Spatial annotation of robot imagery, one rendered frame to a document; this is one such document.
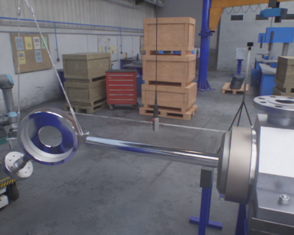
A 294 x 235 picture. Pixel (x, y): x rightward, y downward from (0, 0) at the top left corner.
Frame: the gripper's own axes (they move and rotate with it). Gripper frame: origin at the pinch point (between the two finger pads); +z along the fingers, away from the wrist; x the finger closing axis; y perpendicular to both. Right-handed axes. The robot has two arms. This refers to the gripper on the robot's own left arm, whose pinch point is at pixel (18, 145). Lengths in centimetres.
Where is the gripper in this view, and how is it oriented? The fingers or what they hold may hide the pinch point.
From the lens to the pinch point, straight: 256.1
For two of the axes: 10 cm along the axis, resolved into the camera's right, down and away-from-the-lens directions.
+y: 7.4, -2.1, -6.4
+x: 6.3, -1.1, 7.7
